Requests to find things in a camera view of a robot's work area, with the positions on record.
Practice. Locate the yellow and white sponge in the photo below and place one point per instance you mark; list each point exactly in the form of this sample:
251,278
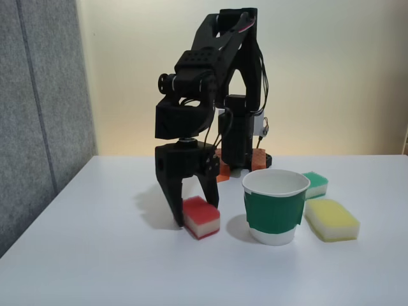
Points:
331,220

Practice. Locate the orange clamp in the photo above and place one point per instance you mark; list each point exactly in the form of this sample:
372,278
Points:
259,159
223,173

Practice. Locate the red and white sponge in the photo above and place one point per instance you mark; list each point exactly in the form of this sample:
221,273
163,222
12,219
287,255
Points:
202,220

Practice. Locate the white cup with green tape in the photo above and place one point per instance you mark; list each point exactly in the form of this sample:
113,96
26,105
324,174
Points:
274,210

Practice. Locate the white controller box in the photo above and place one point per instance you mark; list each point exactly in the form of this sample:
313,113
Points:
259,124

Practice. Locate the green and white sponge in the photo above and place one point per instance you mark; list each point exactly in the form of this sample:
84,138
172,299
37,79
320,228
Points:
317,183

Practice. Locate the grey fabric partition panel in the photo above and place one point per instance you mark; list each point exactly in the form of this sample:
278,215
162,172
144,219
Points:
38,111

